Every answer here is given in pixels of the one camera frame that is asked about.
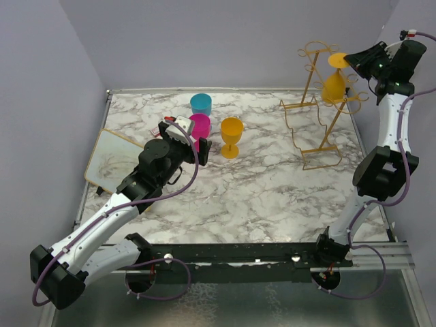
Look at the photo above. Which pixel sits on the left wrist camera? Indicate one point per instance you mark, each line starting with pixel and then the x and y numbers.
pixel 181 129

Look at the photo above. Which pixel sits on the yellow wine glass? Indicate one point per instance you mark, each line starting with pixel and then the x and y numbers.
pixel 334 86
pixel 231 133

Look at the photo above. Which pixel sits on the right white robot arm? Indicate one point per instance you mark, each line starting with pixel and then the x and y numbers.
pixel 387 169

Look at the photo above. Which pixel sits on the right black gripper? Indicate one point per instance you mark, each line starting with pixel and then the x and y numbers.
pixel 360 62

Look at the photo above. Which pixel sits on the pink plastic wine glass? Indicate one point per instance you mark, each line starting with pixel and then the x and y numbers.
pixel 201 128

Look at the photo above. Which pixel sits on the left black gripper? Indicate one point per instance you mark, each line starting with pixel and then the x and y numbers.
pixel 190 158

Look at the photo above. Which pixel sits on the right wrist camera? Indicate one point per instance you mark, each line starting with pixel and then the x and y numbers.
pixel 392 49

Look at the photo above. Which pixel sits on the yellow wine glass front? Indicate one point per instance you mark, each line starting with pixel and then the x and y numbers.
pixel 231 133

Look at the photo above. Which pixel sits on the blue plastic wine glass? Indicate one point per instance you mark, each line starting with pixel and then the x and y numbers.
pixel 201 103

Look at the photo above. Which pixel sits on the small red card box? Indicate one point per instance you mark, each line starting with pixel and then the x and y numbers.
pixel 155 132

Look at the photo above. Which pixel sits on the gold wire glass rack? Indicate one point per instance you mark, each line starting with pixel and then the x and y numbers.
pixel 310 120

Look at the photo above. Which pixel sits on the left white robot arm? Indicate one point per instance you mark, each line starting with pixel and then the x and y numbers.
pixel 63 271

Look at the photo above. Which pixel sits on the small whiteboard wooden frame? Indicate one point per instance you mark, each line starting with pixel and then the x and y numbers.
pixel 112 159

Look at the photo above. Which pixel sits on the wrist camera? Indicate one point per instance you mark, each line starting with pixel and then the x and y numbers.
pixel 392 49
pixel 181 129

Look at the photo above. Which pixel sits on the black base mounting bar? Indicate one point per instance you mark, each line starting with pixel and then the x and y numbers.
pixel 235 262

